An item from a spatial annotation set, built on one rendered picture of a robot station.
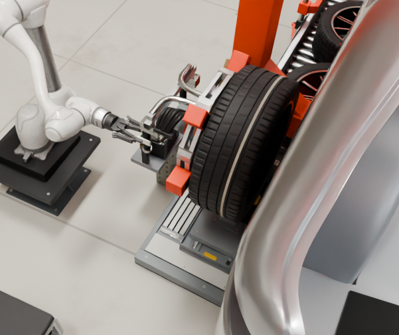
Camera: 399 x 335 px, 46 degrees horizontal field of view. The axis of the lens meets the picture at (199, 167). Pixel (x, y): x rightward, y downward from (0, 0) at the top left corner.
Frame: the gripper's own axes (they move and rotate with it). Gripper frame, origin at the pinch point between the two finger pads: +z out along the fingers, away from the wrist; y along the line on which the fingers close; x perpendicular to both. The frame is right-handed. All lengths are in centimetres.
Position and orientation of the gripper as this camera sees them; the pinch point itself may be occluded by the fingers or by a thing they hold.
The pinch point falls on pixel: (146, 137)
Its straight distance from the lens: 208.2
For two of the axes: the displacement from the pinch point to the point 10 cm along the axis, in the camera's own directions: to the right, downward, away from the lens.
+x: 0.5, -5.9, -8.0
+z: 8.9, 4.0, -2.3
